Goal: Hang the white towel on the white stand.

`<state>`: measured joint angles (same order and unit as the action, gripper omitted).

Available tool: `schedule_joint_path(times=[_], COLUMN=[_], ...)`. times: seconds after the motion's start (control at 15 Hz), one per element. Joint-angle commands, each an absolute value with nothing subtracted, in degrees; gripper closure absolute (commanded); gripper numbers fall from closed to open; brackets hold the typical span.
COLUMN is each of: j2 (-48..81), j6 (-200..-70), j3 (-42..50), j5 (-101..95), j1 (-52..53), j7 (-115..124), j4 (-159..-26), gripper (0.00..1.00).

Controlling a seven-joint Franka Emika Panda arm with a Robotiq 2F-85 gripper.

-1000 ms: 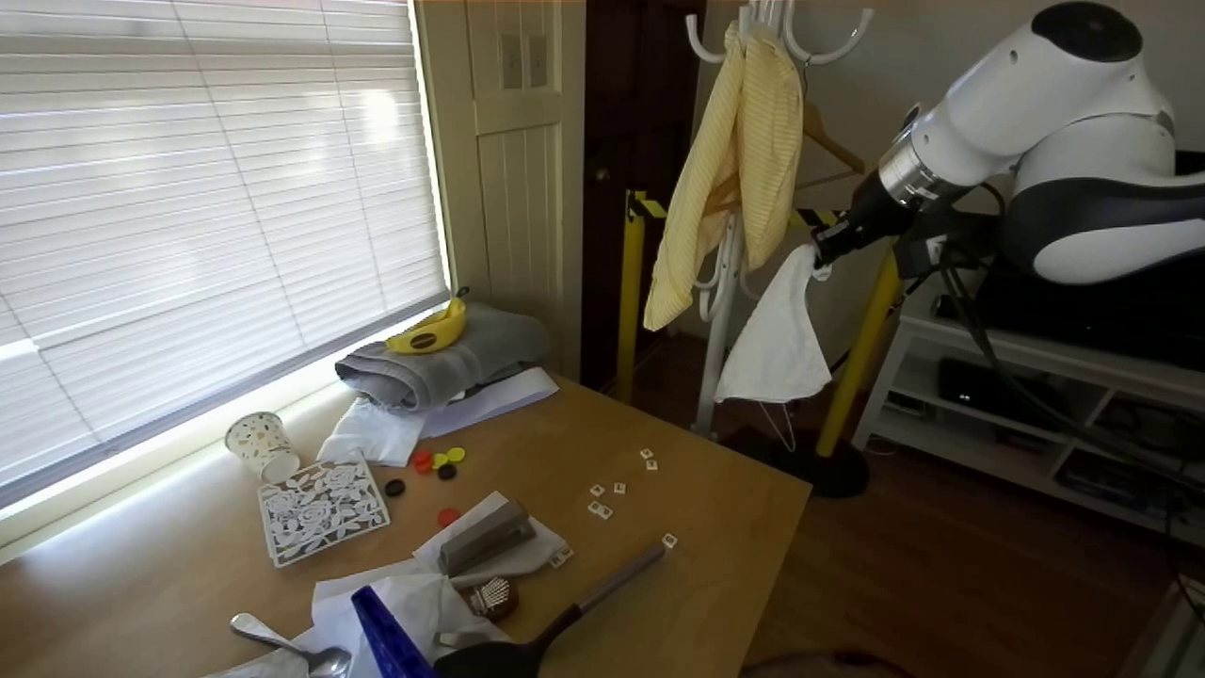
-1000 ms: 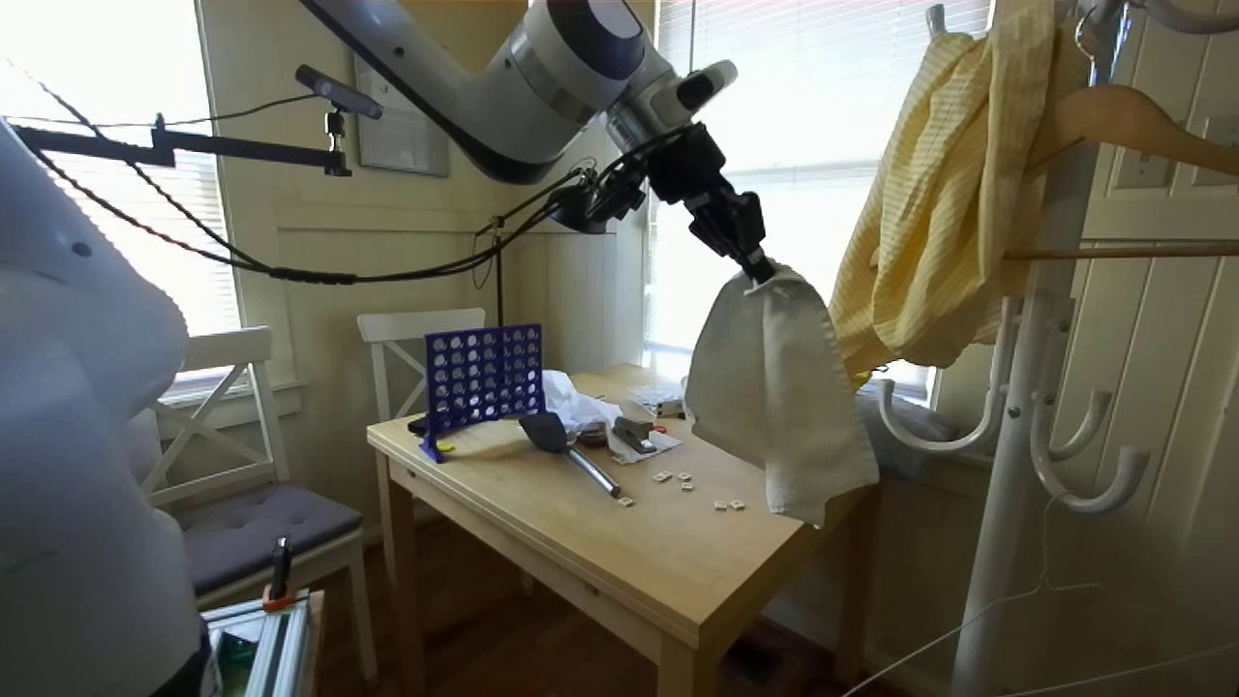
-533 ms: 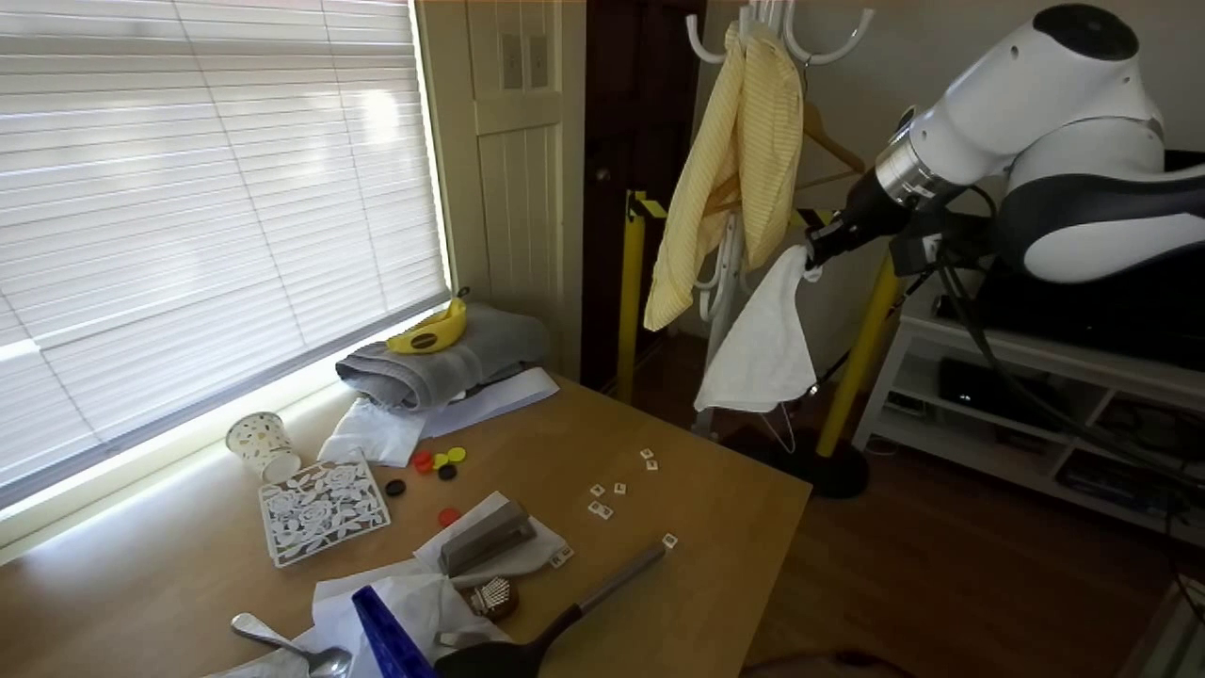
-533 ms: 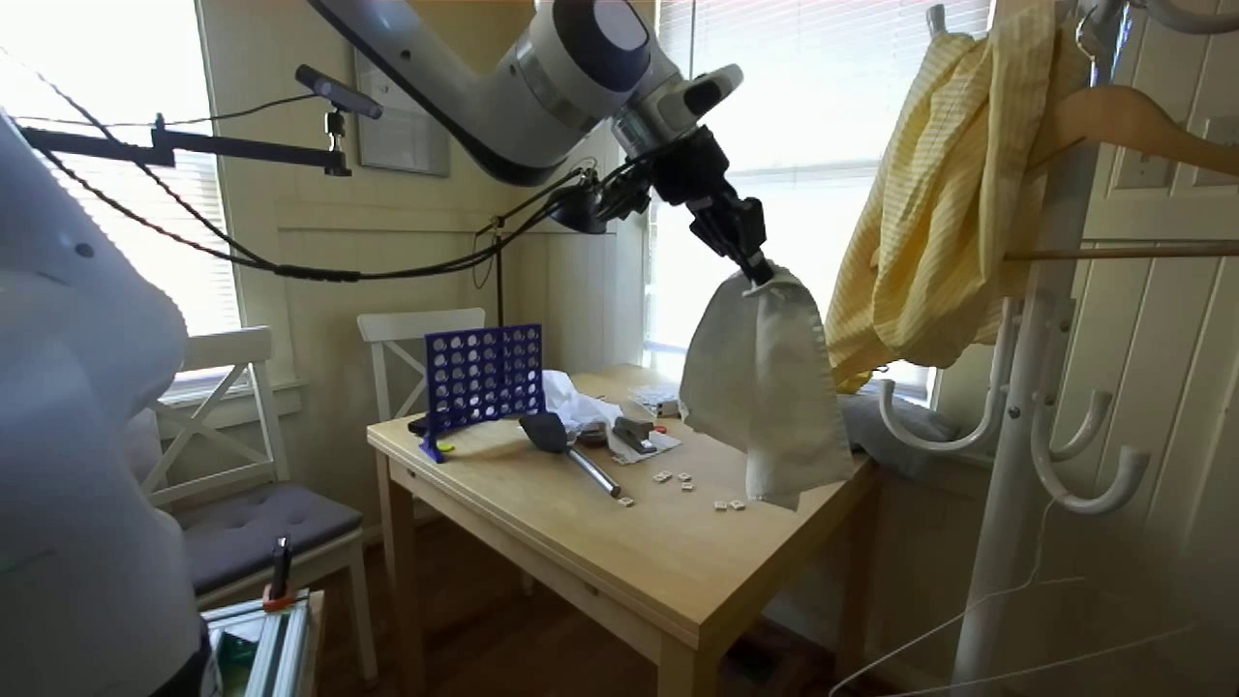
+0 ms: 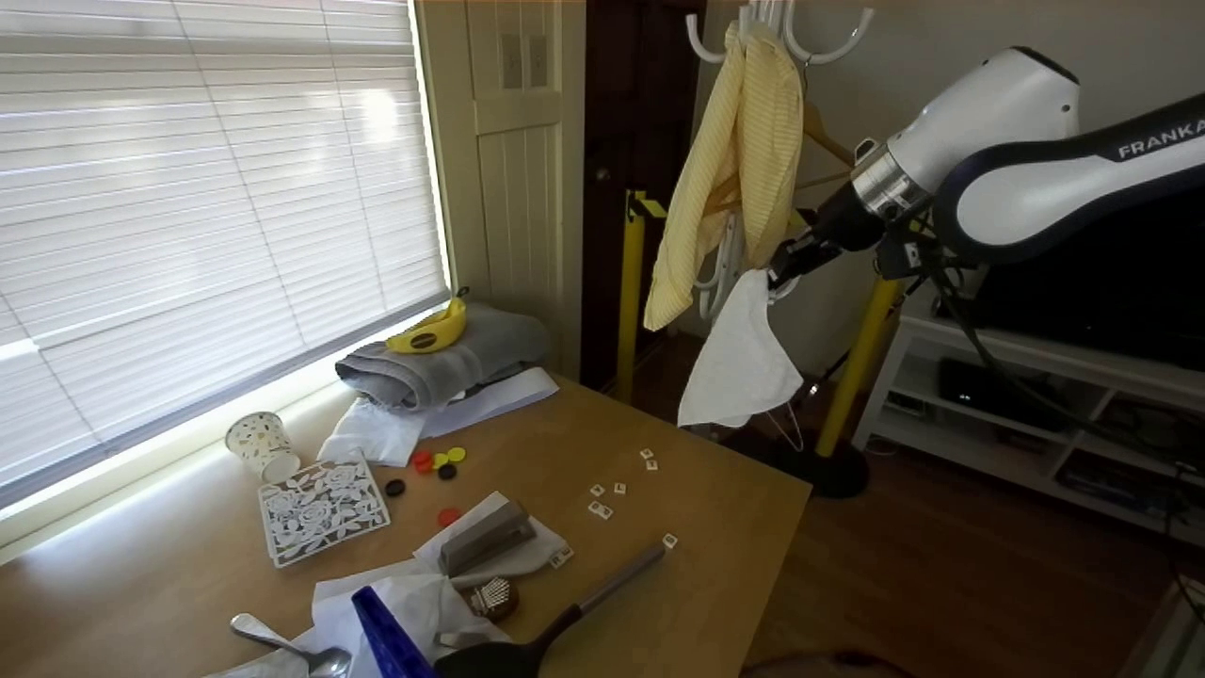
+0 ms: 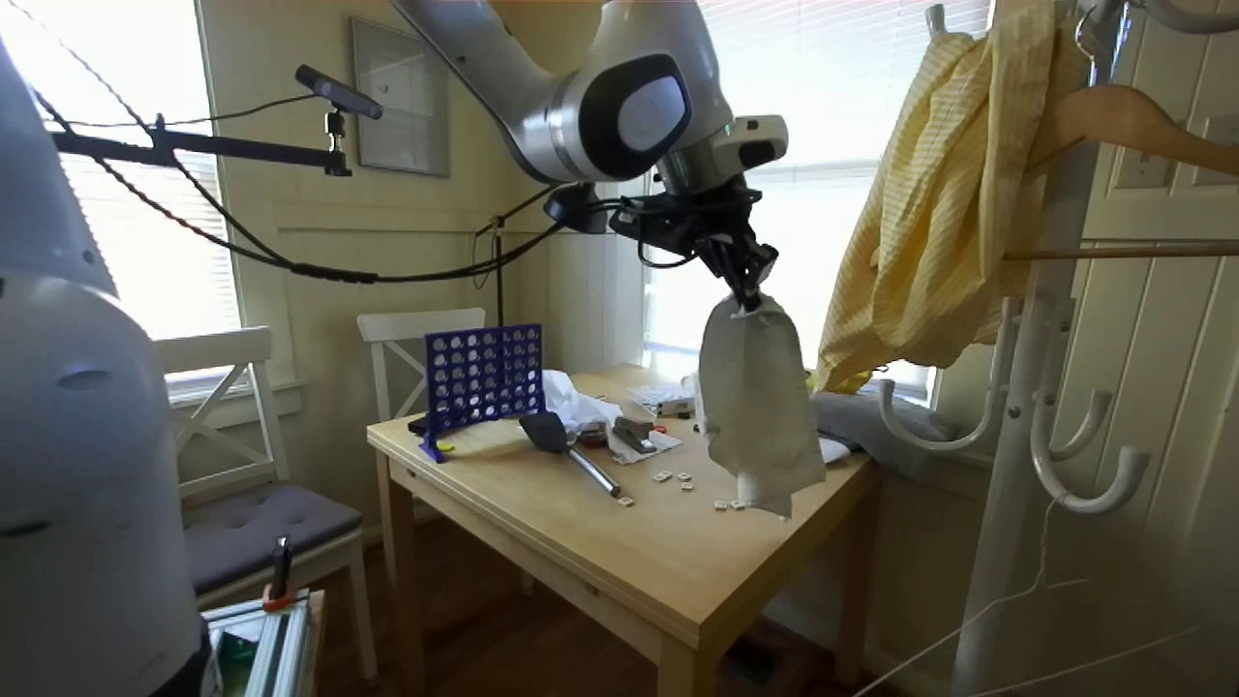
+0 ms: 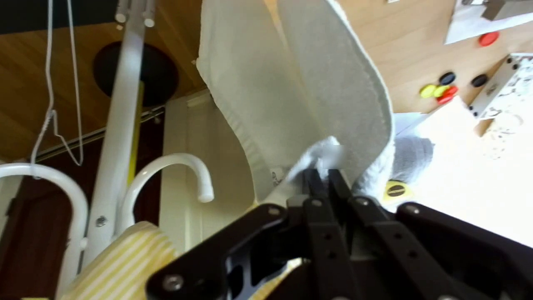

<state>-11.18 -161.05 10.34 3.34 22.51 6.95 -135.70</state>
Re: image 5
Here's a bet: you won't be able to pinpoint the patterned paper cup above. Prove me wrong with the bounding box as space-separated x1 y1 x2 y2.
222 409 305 483

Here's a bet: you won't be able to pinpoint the grey folded towel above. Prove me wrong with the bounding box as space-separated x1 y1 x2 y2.
332 302 557 420

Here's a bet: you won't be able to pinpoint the grey metal frame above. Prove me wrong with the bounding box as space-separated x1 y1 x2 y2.
1113 573 1205 678

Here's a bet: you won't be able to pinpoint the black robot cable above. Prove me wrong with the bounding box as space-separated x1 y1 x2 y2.
921 240 1205 483

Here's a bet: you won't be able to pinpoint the white shelf unit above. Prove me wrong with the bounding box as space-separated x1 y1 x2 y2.
851 306 1205 549

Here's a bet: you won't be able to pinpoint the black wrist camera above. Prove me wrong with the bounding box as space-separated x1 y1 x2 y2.
871 223 948 284

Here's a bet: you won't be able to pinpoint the light wooden table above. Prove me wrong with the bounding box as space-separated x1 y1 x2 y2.
0 373 818 678

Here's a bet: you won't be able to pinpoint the yellow shirt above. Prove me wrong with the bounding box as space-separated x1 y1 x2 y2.
641 27 808 336

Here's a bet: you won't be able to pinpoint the dark brown door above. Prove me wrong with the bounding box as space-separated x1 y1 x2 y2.
578 0 709 397

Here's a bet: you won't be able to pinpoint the white coat stand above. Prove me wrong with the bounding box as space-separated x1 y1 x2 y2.
681 0 878 436

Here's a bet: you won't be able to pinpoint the white crumpled cloth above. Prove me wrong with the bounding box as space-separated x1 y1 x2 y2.
203 490 576 678

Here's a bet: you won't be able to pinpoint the white panelled door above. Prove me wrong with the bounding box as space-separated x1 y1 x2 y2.
418 0 590 381

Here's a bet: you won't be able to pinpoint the metal spoon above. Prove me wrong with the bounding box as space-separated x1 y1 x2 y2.
225 609 355 678

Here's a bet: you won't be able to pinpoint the white window blinds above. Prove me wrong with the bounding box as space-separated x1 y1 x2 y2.
0 0 455 494

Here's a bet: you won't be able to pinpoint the white towel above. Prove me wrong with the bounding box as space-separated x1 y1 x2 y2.
675 269 804 432

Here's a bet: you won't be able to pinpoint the white paper sheet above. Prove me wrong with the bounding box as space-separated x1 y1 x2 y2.
418 367 565 443
316 397 430 473

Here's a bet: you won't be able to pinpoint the yellow banana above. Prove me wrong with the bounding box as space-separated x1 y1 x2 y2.
384 294 474 357

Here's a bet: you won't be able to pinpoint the wooden clothes hanger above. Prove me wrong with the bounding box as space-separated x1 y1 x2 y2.
701 98 871 219

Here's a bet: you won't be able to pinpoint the grey wedge object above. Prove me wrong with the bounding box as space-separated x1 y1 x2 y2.
434 500 541 582

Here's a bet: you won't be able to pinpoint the yellow black barrier stand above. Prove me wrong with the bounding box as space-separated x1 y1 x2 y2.
610 185 936 500

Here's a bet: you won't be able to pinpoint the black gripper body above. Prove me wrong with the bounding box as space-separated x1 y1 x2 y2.
801 185 889 263

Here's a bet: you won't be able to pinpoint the black frying pan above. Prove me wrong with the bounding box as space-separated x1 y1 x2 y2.
430 538 675 678

